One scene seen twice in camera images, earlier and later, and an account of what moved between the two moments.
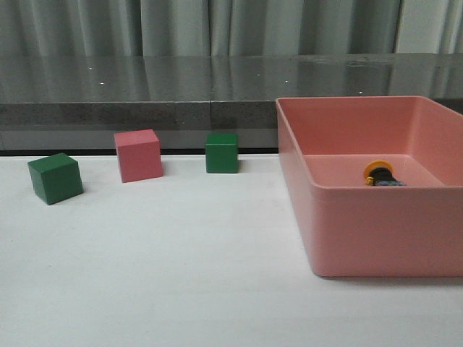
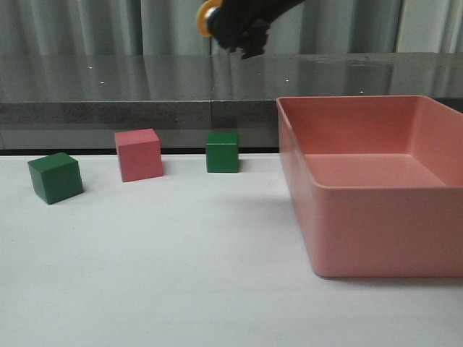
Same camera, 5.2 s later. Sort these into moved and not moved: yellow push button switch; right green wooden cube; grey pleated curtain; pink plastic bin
Moved: yellow push button switch
Not moved: pink plastic bin; right green wooden cube; grey pleated curtain
